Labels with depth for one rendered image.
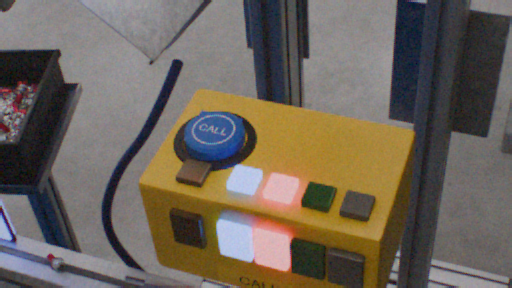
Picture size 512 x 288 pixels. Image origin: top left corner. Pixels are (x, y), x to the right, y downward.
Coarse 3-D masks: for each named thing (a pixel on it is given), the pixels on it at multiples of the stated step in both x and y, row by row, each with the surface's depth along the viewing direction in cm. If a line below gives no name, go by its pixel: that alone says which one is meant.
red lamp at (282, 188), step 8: (272, 176) 47; (280, 176) 47; (288, 176) 47; (272, 184) 47; (280, 184) 47; (288, 184) 47; (296, 184) 47; (264, 192) 46; (272, 192) 46; (280, 192) 46; (288, 192) 46; (280, 200) 46; (288, 200) 46
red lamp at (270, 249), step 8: (256, 232) 47; (264, 232) 47; (272, 232) 47; (256, 240) 47; (264, 240) 47; (272, 240) 46; (280, 240) 46; (256, 248) 47; (264, 248) 47; (272, 248) 47; (280, 248) 47; (256, 256) 48; (264, 256) 48; (272, 256) 47; (280, 256) 47; (288, 256) 47; (264, 264) 48; (272, 264) 48; (280, 264) 48; (288, 264) 48
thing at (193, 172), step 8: (192, 160) 49; (184, 168) 48; (192, 168) 48; (200, 168) 48; (208, 168) 48; (176, 176) 48; (184, 176) 48; (192, 176) 48; (200, 176) 48; (192, 184) 48; (200, 184) 47
